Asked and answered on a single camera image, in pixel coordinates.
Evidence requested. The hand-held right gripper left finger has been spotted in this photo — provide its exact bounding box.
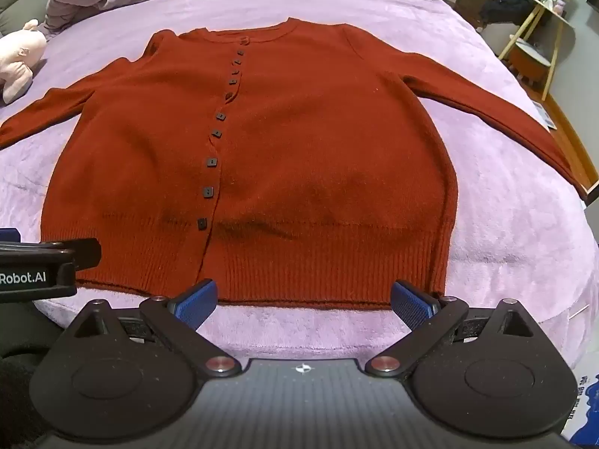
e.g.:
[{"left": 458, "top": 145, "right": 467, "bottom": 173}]
[{"left": 70, "top": 278, "right": 244, "bottom": 379}]

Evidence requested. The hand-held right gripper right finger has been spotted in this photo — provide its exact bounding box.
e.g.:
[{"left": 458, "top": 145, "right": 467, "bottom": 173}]
[{"left": 366, "top": 280, "right": 540, "bottom": 379}]

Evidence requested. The red knitted cardigan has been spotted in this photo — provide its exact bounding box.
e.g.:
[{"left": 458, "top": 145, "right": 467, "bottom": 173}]
[{"left": 0, "top": 18, "right": 599, "bottom": 312}]

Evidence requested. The black fuzzy cloth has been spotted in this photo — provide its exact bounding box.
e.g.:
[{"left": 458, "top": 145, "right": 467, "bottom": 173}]
[{"left": 0, "top": 343, "right": 45, "bottom": 449}]

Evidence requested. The pink plush pig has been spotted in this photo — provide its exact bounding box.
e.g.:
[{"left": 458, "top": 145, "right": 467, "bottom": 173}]
[{"left": 0, "top": 19, "right": 48, "bottom": 104}]

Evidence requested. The blue and white bag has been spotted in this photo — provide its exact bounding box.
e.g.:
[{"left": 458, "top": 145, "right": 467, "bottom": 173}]
[{"left": 564, "top": 374, "right": 599, "bottom": 449}]

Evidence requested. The round orange stool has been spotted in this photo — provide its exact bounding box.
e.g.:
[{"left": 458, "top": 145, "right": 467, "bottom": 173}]
[{"left": 508, "top": 41, "right": 553, "bottom": 87}]

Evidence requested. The wooden side table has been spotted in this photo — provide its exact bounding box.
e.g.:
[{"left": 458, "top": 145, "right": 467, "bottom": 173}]
[{"left": 498, "top": 0, "right": 569, "bottom": 101}]

